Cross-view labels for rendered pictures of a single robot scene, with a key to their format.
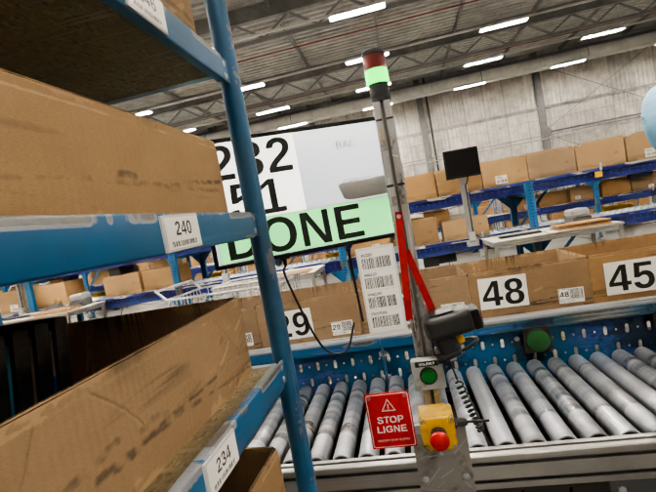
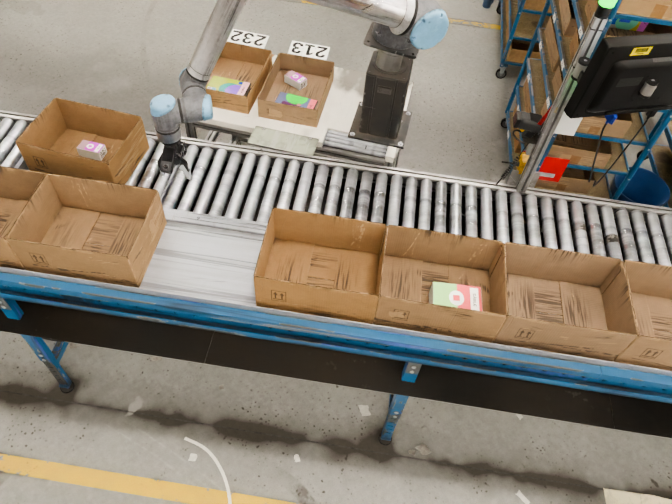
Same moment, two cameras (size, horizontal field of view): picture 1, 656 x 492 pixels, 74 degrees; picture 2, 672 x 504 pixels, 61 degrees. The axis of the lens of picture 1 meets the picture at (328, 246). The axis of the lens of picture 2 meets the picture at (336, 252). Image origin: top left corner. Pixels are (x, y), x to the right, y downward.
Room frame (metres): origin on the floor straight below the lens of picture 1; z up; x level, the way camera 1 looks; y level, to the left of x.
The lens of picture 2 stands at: (2.66, -1.15, 2.49)
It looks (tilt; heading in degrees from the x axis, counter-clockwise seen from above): 52 degrees down; 173
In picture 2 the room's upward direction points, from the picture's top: 6 degrees clockwise
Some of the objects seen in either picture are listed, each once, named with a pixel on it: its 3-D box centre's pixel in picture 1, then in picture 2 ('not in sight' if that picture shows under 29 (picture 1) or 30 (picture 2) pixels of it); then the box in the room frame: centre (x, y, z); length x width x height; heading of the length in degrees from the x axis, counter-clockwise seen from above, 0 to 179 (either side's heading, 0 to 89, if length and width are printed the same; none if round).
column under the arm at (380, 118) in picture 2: not in sight; (385, 96); (0.59, -0.75, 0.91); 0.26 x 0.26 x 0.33; 75
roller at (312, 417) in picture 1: (310, 422); (614, 252); (1.31, 0.15, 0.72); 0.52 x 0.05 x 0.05; 170
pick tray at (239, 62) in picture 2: not in sight; (232, 75); (0.32, -1.46, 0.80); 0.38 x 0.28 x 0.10; 165
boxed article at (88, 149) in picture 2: not in sight; (92, 150); (0.83, -2.01, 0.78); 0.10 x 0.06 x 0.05; 74
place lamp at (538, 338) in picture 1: (538, 341); not in sight; (1.41, -0.62, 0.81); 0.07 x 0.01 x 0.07; 80
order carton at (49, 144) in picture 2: not in sight; (86, 144); (0.86, -2.01, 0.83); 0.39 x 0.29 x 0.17; 74
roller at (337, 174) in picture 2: not in sight; (330, 210); (1.10, -1.00, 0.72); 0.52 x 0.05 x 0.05; 170
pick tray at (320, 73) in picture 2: not in sight; (297, 88); (0.40, -1.15, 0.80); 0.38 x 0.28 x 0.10; 166
